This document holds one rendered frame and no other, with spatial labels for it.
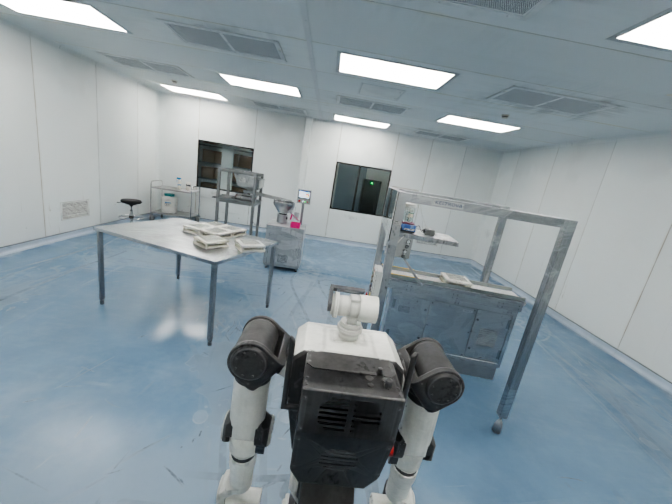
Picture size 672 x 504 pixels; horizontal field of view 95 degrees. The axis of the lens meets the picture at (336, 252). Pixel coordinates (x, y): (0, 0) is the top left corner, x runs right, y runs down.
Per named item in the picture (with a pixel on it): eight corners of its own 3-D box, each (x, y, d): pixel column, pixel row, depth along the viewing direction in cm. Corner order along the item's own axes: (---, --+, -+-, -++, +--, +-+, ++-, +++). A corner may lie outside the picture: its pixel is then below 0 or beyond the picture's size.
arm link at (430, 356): (451, 419, 74) (465, 370, 70) (414, 415, 73) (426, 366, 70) (434, 385, 85) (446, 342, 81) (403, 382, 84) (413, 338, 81)
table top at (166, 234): (92, 229, 309) (92, 226, 309) (179, 220, 411) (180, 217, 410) (215, 265, 267) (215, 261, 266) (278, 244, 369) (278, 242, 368)
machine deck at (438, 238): (389, 234, 278) (390, 230, 277) (386, 228, 314) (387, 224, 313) (458, 247, 274) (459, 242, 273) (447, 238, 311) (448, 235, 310)
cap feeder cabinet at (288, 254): (261, 268, 523) (266, 224, 505) (268, 258, 578) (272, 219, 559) (298, 273, 527) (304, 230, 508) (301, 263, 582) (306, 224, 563)
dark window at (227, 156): (196, 186, 762) (198, 139, 735) (196, 186, 763) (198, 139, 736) (249, 194, 770) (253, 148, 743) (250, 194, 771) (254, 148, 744)
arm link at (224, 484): (246, 520, 89) (249, 490, 84) (214, 517, 88) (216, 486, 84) (251, 495, 95) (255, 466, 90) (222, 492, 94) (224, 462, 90)
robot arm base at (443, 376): (467, 410, 71) (464, 369, 68) (412, 420, 71) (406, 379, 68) (444, 369, 85) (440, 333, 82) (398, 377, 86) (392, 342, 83)
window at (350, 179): (329, 208, 783) (336, 161, 754) (329, 208, 784) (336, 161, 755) (382, 216, 791) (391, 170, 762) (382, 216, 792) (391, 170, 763)
